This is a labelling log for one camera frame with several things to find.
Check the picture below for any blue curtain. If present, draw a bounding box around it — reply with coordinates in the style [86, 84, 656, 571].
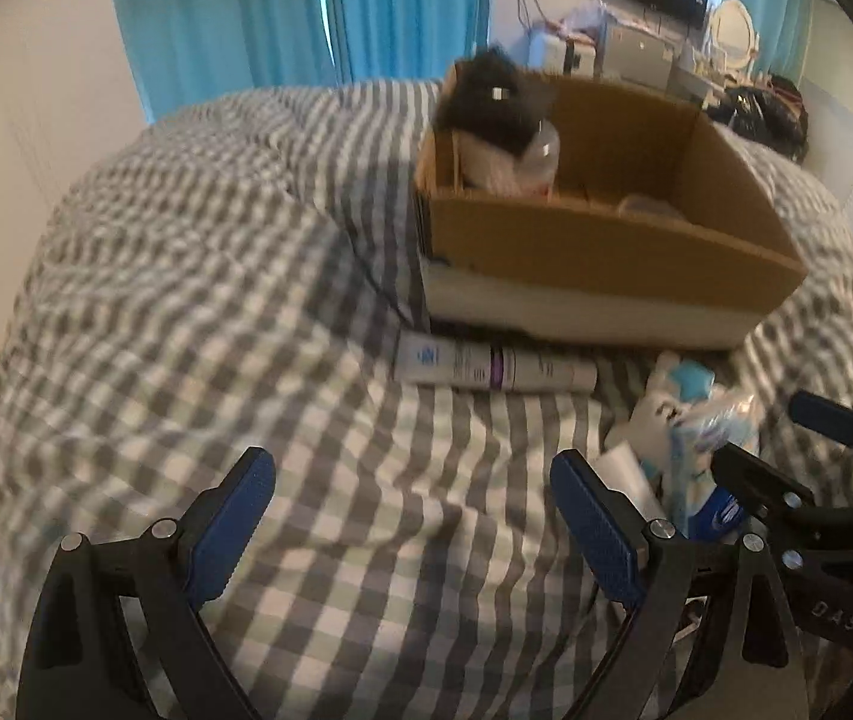
[726, 0, 818, 85]
[107, 0, 337, 125]
[325, 0, 493, 88]

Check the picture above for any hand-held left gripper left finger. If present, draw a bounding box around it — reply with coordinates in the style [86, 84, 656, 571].
[16, 447, 278, 720]

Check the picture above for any light blue soft item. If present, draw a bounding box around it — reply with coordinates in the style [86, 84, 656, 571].
[655, 351, 717, 406]

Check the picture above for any black furry item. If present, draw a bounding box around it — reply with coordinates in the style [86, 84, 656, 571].
[433, 49, 558, 160]

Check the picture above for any black bag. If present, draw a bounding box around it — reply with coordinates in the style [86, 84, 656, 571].
[717, 73, 812, 163]

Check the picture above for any white cloth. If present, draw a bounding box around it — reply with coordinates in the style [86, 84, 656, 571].
[463, 139, 532, 193]

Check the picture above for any translucent plastic bag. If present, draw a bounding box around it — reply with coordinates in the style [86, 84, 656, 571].
[559, 0, 612, 43]

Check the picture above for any white tube purple band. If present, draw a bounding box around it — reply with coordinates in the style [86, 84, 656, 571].
[394, 331, 598, 394]

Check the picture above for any clear plastic bag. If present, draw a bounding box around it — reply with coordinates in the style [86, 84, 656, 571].
[696, 390, 770, 458]

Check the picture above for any brown cardboard box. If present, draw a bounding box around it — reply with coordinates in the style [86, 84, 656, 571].
[412, 64, 810, 352]

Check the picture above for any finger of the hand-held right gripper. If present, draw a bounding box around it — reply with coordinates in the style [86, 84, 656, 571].
[788, 389, 853, 505]
[710, 441, 853, 565]

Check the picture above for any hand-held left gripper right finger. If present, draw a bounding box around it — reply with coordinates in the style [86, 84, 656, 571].
[549, 449, 812, 720]

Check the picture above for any grey white checked blanket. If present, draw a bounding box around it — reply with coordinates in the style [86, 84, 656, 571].
[0, 79, 853, 720]

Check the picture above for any clear plastic bottle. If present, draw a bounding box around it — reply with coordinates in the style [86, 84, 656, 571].
[520, 118, 563, 197]

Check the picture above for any white appliance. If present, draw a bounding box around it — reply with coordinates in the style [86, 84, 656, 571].
[527, 30, 601, 77]

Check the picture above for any blue white packet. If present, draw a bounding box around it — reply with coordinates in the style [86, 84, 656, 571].
[665, 420, 756, 542]

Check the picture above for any white paper piece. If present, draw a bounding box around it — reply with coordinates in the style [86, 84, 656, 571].
[594, 441, 665, 523]

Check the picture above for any white oval mirror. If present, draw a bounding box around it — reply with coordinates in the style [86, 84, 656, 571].
[707, 0, 762, 80]

